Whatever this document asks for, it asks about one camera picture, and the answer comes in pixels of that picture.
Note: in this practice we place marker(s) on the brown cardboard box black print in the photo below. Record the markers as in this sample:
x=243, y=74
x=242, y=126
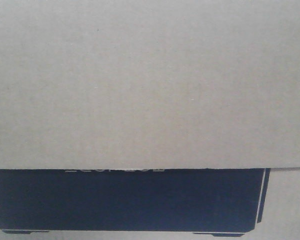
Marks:
x=156, y=84

